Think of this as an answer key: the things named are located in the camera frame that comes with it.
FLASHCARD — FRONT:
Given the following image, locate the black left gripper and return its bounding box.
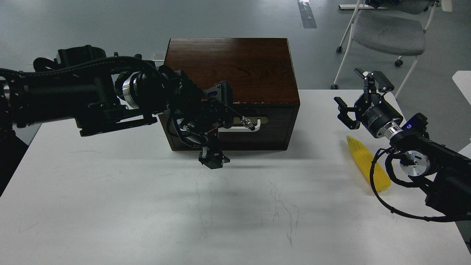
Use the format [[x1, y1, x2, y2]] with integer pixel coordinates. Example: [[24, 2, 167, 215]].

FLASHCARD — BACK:
[[158, 66, 255, 169]]

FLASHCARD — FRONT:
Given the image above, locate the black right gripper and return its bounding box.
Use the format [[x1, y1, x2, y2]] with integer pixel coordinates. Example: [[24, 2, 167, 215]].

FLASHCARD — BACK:
[[334, 68, 403, 138]]

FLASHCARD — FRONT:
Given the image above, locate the wooden drawer with white handle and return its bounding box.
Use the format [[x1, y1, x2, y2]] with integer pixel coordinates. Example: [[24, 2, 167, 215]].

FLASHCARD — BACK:
[[161, 107, 295, 149]]

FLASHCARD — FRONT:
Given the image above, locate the yellow corn cob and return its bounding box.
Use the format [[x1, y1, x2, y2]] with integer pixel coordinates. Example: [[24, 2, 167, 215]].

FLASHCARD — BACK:
[[346, 135, 392, 192]]

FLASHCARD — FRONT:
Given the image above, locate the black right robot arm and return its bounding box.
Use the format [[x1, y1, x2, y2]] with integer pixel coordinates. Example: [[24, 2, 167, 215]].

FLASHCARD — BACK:
[[334, 68, 471, 222]]

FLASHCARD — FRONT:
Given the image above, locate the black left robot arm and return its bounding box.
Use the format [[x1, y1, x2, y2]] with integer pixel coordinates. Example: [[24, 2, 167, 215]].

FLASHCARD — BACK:
[[1, 45, 261, 169]]

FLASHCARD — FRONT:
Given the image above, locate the dark wooden drawer cabinet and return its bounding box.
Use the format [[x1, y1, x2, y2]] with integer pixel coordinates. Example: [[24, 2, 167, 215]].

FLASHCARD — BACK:
[[155, 38, 301, 152]]

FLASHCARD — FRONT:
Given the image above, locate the grey white office chair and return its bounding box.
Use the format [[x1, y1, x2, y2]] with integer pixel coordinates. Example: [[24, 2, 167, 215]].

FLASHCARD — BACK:
[[343, 0, 453, 99]]

